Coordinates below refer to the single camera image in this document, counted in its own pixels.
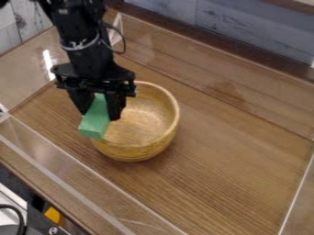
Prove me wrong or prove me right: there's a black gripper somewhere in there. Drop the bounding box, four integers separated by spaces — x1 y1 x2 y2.
50 42 136 121

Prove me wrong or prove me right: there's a green rectangular block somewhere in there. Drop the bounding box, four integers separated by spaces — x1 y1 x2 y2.
78 94 110 140

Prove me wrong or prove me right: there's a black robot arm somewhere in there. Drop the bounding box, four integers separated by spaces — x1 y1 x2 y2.
36 0 136 121

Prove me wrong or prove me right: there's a brown wooden bowl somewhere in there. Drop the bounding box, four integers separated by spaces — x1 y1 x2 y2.
90 81 180 162

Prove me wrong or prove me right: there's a yellow and black device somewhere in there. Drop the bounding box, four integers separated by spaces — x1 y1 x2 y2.
44 207 72 235

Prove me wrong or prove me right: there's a clear acrylic corner bracket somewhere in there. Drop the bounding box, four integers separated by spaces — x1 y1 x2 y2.
108 13 122 45

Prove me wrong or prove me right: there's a clear acrylic tray wall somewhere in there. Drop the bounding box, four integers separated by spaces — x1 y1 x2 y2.
0 111 187 235

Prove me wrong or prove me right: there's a black cable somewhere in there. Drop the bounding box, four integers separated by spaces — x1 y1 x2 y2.
0 204 29 235

